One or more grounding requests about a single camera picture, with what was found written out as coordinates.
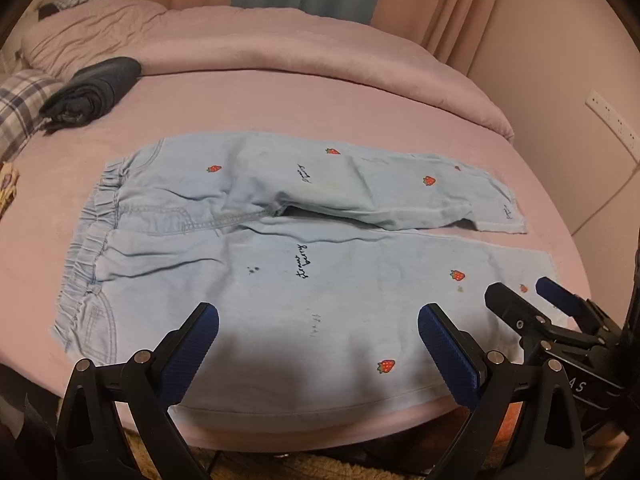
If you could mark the light blue strawberry pants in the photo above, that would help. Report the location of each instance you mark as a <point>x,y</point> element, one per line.
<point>317,256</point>

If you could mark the white wall power strip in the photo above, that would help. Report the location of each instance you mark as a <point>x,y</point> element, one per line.
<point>615,122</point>

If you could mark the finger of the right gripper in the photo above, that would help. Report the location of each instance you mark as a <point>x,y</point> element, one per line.
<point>587,315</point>
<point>527,321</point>

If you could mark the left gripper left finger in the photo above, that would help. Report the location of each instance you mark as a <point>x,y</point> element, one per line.
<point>90,439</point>

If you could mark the pink bed sheet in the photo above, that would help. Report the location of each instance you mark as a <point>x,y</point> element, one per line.
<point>59,171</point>

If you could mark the plaid pillow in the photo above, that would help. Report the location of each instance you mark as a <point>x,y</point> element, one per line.
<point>22,95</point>

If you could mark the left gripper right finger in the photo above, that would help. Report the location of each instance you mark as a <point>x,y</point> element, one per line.
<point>546,442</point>

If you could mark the yellow patterned cloth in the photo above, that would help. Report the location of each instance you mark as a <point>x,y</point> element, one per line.
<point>8,186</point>

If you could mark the dark rolled clothing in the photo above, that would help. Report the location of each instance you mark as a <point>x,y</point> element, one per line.
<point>90,94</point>

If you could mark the pink duvet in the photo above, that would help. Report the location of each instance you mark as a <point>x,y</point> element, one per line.
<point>209,38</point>

